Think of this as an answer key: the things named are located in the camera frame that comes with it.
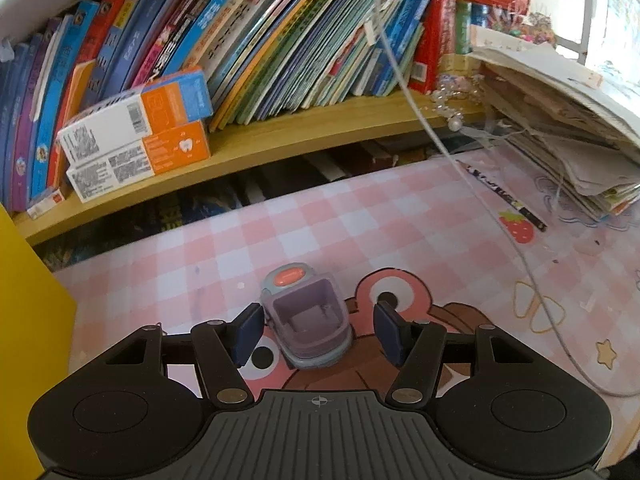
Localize purple toy truck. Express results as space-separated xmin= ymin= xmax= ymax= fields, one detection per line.
xmin=260 ymin=262 xmax=354 ymax=370

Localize black patterned pen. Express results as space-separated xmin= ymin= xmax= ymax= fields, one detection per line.
xmin=458 ymin=162 xmax=548 ymax=232

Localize yellow cardboard box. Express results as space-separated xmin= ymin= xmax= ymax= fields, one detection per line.
xmin=0 ymin=211 xmax=76 ymax=479

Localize wooden bookshelf board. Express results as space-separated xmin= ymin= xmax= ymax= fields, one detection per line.
xmin=12 ymin=89 xmax=490 ymax=247

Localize lower orange white carton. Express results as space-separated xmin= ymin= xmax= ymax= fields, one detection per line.
xmin=66 ymin=120 xmax=210 ymax=203

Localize orange white carton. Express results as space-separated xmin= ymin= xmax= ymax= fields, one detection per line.
xmin=56 ymin=66 xmax=213 ymax=167
xmin=66 ymin=120 xmax=210 ymax=203

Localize small white eraser box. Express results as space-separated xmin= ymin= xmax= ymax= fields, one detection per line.
xmin=26 ymin=184 xmax=70 ymax=220

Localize upper orange white carton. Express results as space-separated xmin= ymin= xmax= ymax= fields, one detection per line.
xmin=56 ymin=66 xmax=213 ymax=167

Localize pile of papers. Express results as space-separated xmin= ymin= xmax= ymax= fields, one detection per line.
xmin=470 ymin=26 xmax=639 ymax=220

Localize red thick books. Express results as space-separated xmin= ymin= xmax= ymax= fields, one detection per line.
xmin=409 ymin=0 xmax=529 ymax=94

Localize row of leaning books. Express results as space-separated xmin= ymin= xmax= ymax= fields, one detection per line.
xmin=1 ymin=0 xmax=428 ymax=212

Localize white charging cable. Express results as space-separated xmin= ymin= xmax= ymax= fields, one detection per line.
xmin=361 ymin=0 xmax=640 ymax=399

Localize pearl bead bracelet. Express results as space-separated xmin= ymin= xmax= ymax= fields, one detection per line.
xmin=430 ymin=72 xmax=490 ymax=134

